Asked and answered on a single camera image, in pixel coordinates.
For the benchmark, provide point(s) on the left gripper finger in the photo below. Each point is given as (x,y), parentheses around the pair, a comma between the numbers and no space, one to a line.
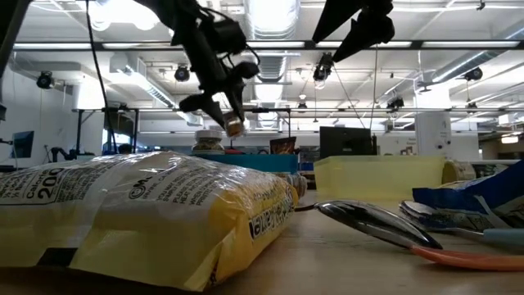
(200,103)
(245,70)

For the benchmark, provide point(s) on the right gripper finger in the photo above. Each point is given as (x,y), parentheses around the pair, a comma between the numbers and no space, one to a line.
(372,34)
(340,16)

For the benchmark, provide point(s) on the white-lidded herb spice jar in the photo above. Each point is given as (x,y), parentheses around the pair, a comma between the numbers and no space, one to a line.
(208,143)

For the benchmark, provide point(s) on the small glass jar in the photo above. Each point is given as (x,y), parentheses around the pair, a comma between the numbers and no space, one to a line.
(234,127)

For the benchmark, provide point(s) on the brown sauce sachet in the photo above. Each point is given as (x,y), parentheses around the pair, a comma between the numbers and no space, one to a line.
(282,145)

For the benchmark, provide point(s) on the black overhead crossbar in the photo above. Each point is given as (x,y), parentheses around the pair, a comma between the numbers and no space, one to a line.
(417,44)

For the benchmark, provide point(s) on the person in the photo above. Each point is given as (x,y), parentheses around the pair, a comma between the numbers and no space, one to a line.
(125,148)

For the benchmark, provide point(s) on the teal plastic bin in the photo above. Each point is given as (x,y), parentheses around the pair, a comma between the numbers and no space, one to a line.
(266,163)

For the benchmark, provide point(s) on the black computer monitor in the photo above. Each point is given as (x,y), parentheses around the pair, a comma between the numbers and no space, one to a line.
(346,141)

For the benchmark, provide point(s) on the yellow ramen noodle packet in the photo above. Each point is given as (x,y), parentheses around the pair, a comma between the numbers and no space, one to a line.
(143,213)

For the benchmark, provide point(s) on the yellow plastic bin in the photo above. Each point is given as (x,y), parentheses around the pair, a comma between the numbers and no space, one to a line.
(368,176)

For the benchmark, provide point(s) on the small blue-screen monitor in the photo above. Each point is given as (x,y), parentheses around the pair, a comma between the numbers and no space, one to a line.
(23,144)

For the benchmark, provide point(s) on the blue yellow ramen packet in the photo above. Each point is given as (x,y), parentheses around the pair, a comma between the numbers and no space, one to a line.
(471,196)

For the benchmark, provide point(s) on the silver ventilation duct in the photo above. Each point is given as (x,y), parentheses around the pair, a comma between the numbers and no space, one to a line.
(270,65)

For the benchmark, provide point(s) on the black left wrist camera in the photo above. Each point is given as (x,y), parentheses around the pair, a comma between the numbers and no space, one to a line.
(229,37)

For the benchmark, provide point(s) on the black background table frame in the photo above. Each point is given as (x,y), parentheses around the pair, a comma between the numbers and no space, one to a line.
(262,110)

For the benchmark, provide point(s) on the black hanging overhead camera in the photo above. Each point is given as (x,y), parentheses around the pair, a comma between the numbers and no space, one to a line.
(324,69)

